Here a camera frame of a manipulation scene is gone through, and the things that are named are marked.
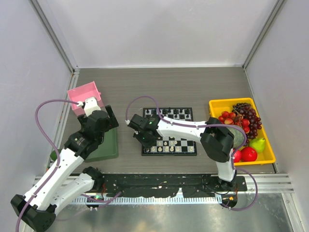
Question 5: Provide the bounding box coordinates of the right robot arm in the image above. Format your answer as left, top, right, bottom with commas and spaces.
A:
125, 114, 247, 191

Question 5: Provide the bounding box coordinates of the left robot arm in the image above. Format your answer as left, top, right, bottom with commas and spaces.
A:
11, 97, 119, 232

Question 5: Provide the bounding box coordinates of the black white chessboard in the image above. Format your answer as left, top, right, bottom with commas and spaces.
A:
141, 107, 197, 156

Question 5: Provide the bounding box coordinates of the green plastic tray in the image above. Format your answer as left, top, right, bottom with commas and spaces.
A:
85, 128, 119, 163

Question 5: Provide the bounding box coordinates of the pink plastic box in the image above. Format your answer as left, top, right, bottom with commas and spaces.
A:
67, 81, 104, 108

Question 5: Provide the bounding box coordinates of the green lime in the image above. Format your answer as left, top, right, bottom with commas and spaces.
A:
50, 150, 59, 161

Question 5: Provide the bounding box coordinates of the yellow plastic bin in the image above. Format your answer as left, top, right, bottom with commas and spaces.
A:
209, 98, 276, 166

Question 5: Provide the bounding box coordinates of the green cantaloupe melon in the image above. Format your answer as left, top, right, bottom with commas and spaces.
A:
228, 127, 244, 148

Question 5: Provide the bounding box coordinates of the purple grape bunch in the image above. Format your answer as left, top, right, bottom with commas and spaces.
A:
232, 102, 262, 140

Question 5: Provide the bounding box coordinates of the red apple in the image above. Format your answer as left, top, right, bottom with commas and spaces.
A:
241, 147, 258, 162

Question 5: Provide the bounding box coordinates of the green pear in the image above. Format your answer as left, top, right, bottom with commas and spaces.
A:
249, 138, 266, 153

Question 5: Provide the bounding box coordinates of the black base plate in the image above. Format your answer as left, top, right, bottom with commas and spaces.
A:
87, 174, 247, 198

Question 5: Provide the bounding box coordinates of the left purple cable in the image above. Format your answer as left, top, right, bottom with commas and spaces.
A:
15, 99, 121, 232

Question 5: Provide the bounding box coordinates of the purple cable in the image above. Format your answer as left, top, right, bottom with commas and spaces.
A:
125, 96, 259, 212
15, 99, 121, 232

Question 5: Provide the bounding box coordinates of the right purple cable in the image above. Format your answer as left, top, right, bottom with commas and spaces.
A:
125, 96, 259, 212

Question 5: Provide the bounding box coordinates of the aluminium frame rail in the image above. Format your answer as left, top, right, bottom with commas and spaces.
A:
28, 0, 80, 75

